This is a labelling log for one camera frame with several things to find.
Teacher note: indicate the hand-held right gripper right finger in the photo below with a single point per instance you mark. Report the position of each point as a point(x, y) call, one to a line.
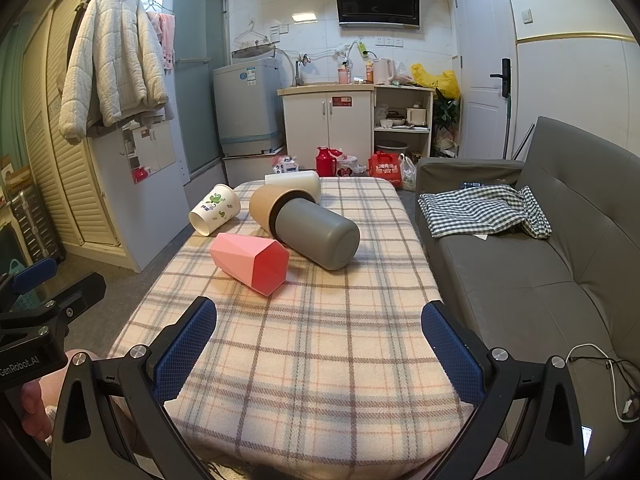
point(451, 355)

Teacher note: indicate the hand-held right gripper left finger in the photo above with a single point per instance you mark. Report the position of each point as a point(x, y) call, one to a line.
point(184, 347)

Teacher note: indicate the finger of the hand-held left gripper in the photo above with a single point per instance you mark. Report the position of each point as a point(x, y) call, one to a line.
point(34, 271)
point(80, 291)

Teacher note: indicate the pink faceted cup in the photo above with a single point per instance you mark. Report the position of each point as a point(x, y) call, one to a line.
point(240, 260)

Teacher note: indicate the white cup with frog print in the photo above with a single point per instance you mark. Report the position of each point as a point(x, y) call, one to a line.
point(216, 207)

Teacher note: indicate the brown cup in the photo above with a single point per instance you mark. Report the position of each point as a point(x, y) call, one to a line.
point(262, 205)

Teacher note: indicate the grey cup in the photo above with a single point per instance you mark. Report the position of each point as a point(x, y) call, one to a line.
point(320, 234)

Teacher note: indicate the plain white cup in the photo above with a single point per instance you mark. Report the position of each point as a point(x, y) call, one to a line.
point(300, 180)

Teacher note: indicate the person's left hand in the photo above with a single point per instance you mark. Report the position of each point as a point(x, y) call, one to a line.
point(34, 405)

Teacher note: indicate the teal basket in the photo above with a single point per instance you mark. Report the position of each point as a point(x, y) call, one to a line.
point(22, 300)

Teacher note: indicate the silver suitcase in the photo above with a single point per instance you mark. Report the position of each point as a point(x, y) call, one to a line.
point(35, 225)

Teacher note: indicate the grey sofa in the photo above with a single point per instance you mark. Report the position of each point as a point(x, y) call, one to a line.
point(525, 285)

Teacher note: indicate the louvered wardrobe door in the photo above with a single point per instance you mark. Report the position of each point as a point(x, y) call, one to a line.
point(60, 160)

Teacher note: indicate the plaid blanket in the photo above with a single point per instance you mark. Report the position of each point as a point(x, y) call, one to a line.
point(300, 355)

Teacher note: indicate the green checked cloth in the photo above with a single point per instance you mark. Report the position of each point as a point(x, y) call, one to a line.
point(475, 210)

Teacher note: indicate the smartphone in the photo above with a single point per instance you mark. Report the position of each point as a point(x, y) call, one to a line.
point(587, 440)

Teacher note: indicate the red shopping bag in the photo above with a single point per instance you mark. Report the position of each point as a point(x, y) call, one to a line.
point(385, 171)

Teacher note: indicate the white printed plastic bag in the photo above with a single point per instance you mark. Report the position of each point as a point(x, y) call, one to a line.
point(350, 166)

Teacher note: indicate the white padded jacket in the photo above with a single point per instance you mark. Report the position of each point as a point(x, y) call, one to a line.
point(110, 60)

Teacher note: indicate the red thermos jug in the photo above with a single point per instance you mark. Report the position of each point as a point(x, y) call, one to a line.
point(324, 162)

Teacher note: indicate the frosted glass door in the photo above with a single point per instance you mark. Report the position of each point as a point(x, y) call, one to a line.
point(197, 85)

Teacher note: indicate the green plant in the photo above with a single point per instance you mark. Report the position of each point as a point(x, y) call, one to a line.
point(446, 110)

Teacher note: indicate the open white shelf unit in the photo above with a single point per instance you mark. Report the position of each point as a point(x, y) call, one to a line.
point(427, 110)

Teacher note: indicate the grey washing machine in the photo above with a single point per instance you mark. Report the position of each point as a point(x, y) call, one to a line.
point(247, 105)

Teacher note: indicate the white sink cabinet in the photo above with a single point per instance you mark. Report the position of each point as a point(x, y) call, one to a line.
point(325, 125)

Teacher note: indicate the pink hanging garment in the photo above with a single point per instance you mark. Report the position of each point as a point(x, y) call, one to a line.
point(167, 40)

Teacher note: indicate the yellow plastic bag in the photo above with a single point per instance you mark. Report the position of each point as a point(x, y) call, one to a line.
point(437, 80)

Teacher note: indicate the white electric kettle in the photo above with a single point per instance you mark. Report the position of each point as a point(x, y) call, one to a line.
point(383, 72)

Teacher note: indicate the metal basin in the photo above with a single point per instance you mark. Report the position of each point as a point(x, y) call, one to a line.
point(252, 52)

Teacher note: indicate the metal faucet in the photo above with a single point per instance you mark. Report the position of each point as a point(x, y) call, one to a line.
point(299, 72)

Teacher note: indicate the orange bottle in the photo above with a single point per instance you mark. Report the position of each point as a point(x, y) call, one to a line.
point(343, 75)

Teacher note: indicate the white door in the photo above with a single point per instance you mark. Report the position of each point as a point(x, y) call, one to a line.
point(482, 35)

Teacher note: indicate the white wall switch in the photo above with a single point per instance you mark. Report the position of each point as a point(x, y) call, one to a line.
point(525, 15)

